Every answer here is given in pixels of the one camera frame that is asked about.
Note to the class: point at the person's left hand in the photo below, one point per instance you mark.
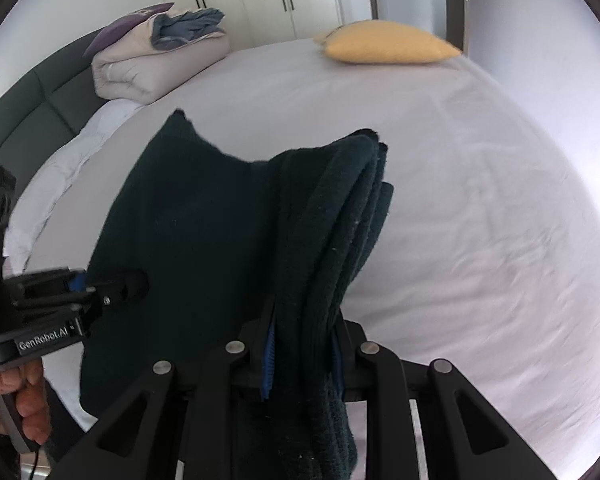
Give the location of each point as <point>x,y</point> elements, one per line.
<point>32,400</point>

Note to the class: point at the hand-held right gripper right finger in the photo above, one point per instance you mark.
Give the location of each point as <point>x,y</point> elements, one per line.
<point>351,356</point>

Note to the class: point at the cream wardrobe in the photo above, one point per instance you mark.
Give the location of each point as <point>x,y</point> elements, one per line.
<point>240,5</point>

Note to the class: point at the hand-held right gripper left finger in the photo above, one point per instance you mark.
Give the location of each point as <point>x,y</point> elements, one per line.
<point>266,360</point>

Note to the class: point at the bed with white sheet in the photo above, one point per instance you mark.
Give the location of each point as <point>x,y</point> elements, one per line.
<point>480,210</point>

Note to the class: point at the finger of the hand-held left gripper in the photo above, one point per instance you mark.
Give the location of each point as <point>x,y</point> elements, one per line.
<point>125,286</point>

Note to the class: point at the white door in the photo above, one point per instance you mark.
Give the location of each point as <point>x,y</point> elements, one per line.
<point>405,10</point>

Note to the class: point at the yellow pillow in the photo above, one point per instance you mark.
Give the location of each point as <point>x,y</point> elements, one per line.
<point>390,42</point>

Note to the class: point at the purple pillow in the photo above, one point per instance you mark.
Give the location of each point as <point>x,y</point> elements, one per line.
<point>115,30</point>

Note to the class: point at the folded beige duvet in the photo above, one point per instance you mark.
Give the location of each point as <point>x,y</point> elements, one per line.
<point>145,70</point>

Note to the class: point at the dark green cloth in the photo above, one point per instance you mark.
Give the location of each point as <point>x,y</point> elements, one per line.
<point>190,235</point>

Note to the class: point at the blue-grey folded cloth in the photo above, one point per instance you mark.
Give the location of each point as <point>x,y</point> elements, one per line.
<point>190,25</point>

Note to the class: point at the white pillow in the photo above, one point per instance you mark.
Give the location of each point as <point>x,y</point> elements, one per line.
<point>50,180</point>

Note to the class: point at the grey padded headboard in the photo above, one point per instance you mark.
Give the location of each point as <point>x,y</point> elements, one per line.
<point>30,110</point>

